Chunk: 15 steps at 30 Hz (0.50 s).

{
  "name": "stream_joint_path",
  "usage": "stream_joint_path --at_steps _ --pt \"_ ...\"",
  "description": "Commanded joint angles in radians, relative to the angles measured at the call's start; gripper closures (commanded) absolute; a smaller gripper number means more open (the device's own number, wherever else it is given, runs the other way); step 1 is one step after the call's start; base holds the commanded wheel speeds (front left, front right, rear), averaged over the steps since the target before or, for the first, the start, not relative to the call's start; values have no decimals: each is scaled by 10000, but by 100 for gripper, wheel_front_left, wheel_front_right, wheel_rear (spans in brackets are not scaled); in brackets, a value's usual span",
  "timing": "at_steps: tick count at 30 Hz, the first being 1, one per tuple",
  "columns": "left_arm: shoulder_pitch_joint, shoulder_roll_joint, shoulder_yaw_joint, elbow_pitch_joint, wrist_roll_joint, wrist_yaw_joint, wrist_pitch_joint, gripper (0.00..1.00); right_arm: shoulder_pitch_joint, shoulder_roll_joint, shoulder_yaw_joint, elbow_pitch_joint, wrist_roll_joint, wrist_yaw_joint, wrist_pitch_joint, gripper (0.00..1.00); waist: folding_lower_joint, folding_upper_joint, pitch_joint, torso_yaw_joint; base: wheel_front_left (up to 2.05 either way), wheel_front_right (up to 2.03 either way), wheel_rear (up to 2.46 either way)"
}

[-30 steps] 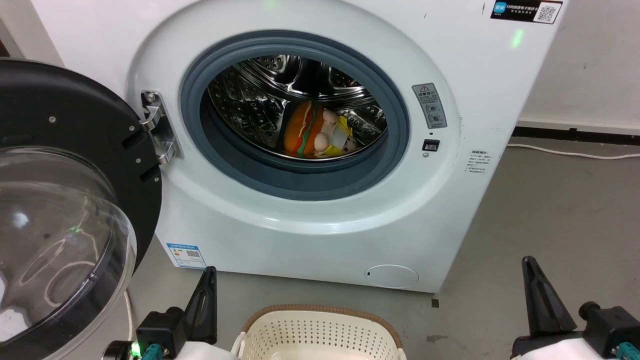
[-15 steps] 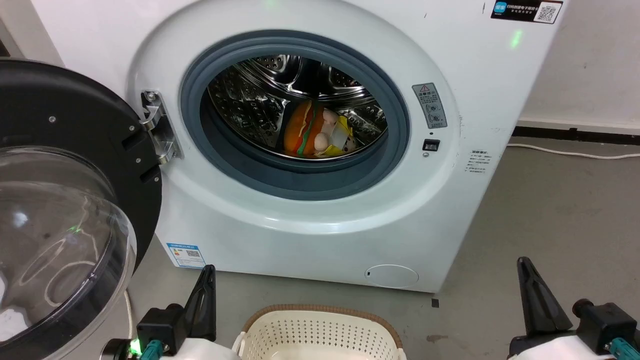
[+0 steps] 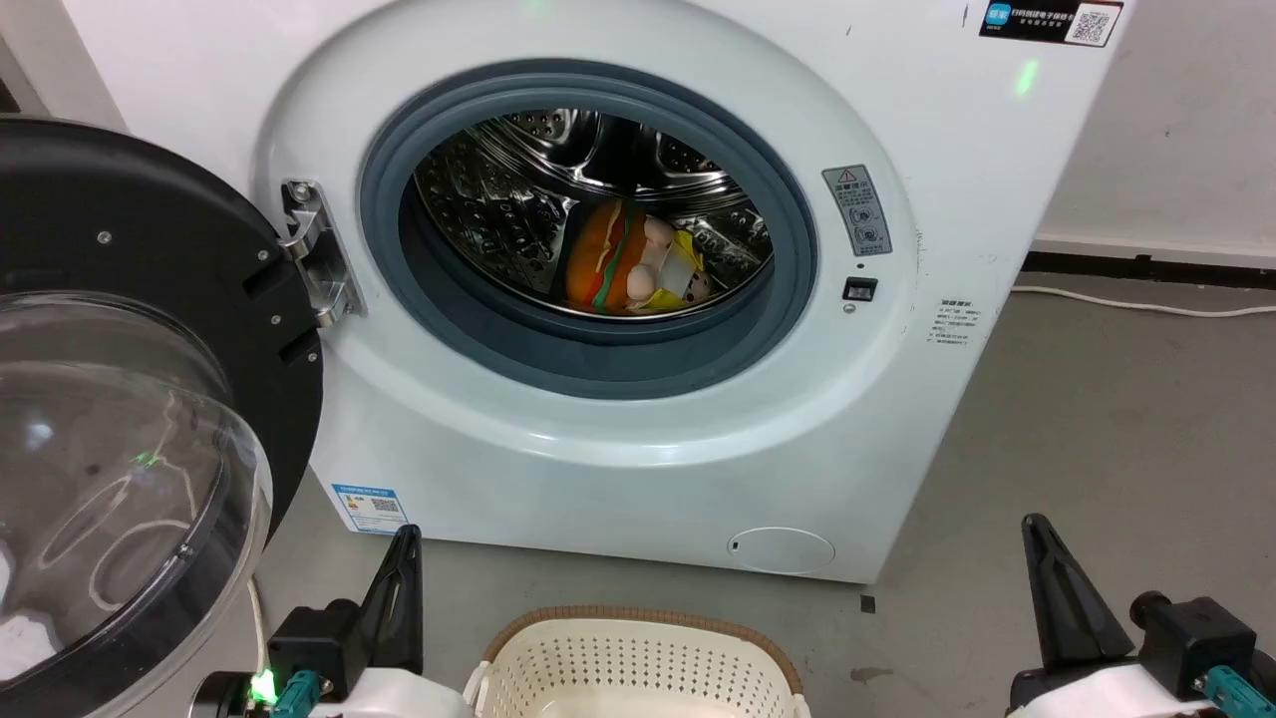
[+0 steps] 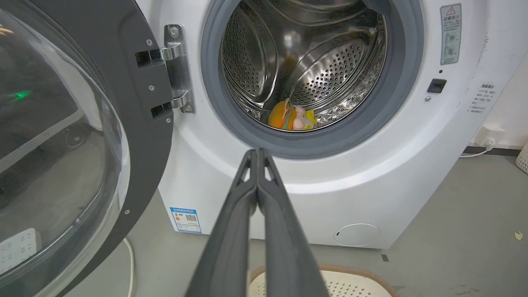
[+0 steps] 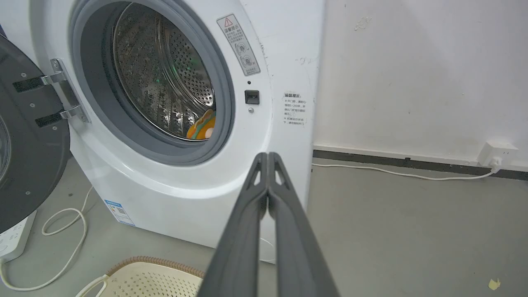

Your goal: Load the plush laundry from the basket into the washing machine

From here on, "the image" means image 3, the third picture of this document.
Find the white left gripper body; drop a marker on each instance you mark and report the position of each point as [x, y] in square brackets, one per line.
[399, 696]

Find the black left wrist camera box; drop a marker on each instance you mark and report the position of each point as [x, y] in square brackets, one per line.
[314, 643]

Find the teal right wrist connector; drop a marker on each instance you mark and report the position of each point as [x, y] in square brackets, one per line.
[1234, 692]

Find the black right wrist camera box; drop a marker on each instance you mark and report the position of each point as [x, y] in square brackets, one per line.
[1196, 638]

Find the stainless steel washer drum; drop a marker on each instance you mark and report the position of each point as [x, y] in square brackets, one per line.
[498, 209]

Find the grey warning sticker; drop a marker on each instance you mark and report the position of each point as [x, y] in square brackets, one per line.
[857, 210]

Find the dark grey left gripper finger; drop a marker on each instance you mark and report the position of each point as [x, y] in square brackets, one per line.
[397, 608]

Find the white perforated laundry basket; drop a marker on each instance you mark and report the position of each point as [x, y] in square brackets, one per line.
[638, 663]

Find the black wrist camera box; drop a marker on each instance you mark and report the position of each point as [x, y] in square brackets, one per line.
[314, 643]
[1196, 638]

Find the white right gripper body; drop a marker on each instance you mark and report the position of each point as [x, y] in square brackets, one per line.
[1107, 693]

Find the black door latch socket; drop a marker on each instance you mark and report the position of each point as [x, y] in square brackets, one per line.
[859, 289]

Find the black wall baseboard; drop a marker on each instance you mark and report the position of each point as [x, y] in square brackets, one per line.
[1146, 267]

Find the metal door hinge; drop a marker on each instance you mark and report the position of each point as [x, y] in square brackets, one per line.
[317, 261]

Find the plush doll yellow clothes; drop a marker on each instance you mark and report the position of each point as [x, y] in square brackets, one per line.
[670, 267]

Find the blue energy label sticker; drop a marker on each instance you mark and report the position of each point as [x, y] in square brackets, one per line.
[370, 508]

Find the grey rubber door gasket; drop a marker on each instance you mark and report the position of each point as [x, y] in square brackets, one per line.
[469, 319]

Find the orange hamburger plush toy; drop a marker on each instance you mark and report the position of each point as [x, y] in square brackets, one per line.
[596, 261]

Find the round white filter cover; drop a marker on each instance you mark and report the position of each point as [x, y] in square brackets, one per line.
[781, 549]

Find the black washer door with glass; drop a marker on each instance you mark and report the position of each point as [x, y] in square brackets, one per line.
[120, 399]

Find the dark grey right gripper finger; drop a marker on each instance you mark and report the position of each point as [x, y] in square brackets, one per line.
[1067, 608]

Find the white front-load washing machine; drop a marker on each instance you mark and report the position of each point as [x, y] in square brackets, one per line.
[638, 469]

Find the black QR code sticker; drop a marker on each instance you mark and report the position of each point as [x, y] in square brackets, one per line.
[1047, 20]

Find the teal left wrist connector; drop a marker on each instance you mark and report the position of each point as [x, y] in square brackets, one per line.
[297, 693]

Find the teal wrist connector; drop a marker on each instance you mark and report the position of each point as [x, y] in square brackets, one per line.
[297, 693]
[1234, 692]

